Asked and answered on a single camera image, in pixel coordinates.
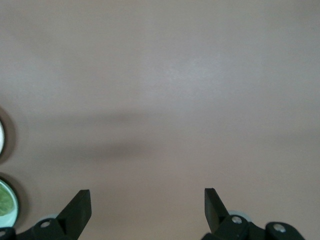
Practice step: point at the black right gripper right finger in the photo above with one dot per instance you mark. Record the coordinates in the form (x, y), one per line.
(230, 225)

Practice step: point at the light green plate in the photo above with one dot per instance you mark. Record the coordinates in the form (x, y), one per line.
(13, 215)

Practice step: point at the green lettuce leaf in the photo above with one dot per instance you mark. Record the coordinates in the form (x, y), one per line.
(5, 201)

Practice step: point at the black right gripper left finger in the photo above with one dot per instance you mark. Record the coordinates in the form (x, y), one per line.
(67, 222)

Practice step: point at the beige pink plate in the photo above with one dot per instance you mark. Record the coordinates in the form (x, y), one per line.
(2, 136)

